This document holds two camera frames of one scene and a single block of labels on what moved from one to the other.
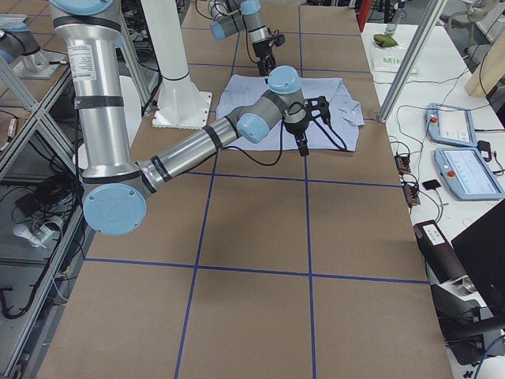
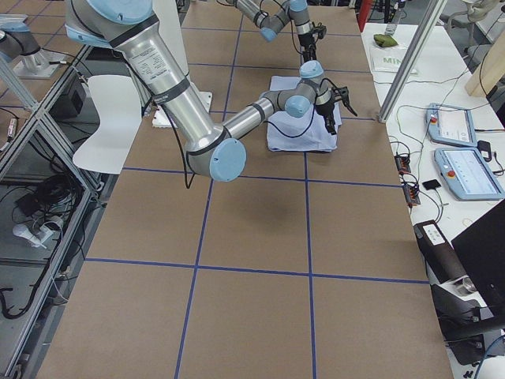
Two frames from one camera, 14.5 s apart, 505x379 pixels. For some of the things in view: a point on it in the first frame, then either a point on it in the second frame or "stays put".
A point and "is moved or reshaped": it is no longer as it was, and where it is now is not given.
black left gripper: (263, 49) → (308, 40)
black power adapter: (484, 148) stays put
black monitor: (481, 248) stays put
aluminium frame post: (411, 59) stays put
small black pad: (431, 185) stays put
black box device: (461, 308) stays put
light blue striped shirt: (334, 118) is moved or reshaped
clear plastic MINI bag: (389, 59) stays put
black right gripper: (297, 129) → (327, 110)
